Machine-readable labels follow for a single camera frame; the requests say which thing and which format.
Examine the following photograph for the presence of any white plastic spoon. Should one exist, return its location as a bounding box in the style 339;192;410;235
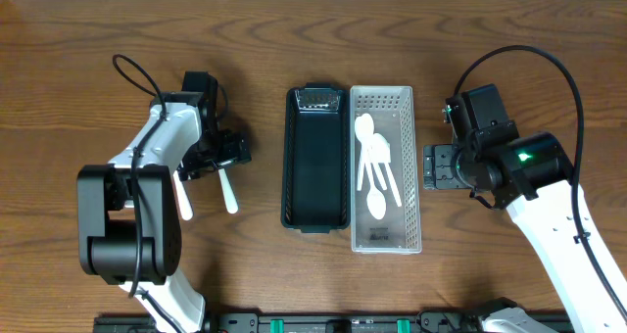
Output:
365;162;386;220
361;113;387;190
355;116;365;191
374;133;402;207

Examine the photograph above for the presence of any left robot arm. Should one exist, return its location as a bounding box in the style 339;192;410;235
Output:
76;88;249;332

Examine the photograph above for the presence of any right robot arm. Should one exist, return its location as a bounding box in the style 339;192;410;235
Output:
423;132;626;332

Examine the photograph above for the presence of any clear white plastic basket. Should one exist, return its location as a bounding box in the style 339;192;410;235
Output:
349;85;422;255

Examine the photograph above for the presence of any dark green plastic basket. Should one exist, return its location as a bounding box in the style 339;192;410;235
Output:
280;83;350;233

